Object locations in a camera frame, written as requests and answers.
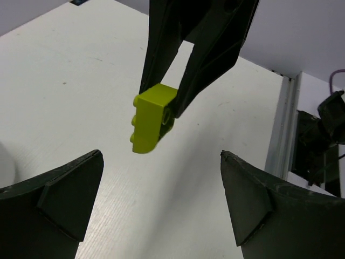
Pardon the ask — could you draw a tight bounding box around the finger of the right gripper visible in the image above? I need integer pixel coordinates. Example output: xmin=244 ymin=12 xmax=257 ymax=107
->
xmin=174 ymin=1 xmax=259 ymax=118
xmin=139 ymin=1 xmax=194 ymax=93

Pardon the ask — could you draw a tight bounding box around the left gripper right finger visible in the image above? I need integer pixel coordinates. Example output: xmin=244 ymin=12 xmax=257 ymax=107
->
xmin=220 ymin=151 xmax=344 ymax=258

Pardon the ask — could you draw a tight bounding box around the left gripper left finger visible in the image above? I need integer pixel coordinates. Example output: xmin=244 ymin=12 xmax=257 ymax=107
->
xmin=1 ymin=149 xmax=104 ymax=258

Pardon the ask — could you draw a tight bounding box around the lime green lego brick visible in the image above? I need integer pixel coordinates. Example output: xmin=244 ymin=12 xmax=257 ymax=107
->
xmin=130 ymin=84 xmax=177 ymax=154

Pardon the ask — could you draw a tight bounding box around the white round divided container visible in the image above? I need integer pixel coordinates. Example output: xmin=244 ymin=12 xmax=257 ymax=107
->
xmin=0 ymin=143 xmax=16 ymax=188

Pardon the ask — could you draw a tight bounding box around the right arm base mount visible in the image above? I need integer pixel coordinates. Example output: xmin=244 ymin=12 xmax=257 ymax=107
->
xmin=291 ymin=90 xmax=344 ymax=197

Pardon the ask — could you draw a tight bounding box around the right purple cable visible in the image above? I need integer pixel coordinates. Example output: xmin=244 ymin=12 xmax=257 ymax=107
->
xmin=327 ymin=69 xmax=345 ymax=95

